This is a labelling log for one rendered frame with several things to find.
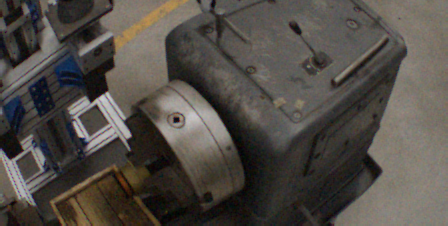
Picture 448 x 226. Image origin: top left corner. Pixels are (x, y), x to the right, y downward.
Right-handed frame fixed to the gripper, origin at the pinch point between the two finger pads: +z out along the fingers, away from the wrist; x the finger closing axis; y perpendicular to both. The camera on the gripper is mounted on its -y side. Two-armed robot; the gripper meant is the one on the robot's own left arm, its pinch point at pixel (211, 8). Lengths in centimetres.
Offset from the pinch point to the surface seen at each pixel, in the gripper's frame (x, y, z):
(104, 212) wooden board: 45, -7, 47
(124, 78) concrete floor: -15, 108, 136
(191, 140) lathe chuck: 18.8, -19.1, 13.1
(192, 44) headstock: 4.5, 1.4, 10.6
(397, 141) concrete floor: -115, -25, 135
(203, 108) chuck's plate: 12.6, -14.7, 11.8
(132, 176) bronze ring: 33.3, -13.7, 23.4
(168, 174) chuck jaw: 25.0, -17.3, 24.6
